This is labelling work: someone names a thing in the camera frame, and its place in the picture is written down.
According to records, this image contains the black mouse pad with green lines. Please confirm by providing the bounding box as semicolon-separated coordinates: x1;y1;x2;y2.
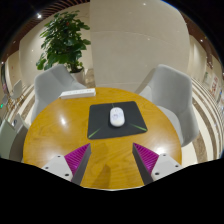
86;100;149;141

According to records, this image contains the small grey chair with wooden legs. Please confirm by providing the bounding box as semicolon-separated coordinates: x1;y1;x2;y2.
9;78;25;102

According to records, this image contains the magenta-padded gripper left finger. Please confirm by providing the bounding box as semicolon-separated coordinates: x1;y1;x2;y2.
41;142;92;186

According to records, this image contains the grey shell chair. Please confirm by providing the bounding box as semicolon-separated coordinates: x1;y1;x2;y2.
134;63;200;148
30;63;88;125

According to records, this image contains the white power strip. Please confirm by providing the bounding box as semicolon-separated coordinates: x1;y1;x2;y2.
58;87;97;100

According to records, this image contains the white computer mouse with cartoon print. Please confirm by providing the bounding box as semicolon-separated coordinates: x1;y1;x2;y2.
109;106;127;128

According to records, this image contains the large green potted plant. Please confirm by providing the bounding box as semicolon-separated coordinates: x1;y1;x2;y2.
35;10;92;85

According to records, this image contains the grey green armchair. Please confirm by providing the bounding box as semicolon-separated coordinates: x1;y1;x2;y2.
0;112;31;163

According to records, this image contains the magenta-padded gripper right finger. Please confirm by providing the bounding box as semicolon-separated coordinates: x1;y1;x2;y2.
131;142;184;186

